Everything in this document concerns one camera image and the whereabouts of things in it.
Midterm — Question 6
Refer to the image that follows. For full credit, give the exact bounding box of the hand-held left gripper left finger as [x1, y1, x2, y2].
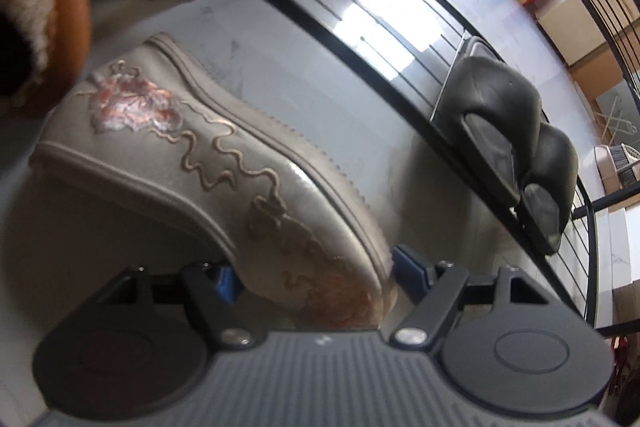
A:
[107, 262, 252, 350]

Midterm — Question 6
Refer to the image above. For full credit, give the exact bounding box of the white folding frame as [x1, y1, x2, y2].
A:
[594, 82, 640, 144]

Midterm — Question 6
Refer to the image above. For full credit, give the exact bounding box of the white woven basket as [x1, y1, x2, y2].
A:
[594, 144, 640, 188]

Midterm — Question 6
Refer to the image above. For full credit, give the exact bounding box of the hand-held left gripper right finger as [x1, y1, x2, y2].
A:
[381, 246, 557, 353]

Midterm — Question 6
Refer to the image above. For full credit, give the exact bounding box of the black metal shoe rack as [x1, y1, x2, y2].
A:
[180, 0, 640, 338]

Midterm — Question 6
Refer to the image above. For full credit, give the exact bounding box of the grey embroidered shoe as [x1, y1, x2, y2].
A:
[27, 32, 402, 333]

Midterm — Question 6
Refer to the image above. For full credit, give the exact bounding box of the black slipper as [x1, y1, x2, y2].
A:
[432, 54, 546, 208]
[520, 124, 581, 256]

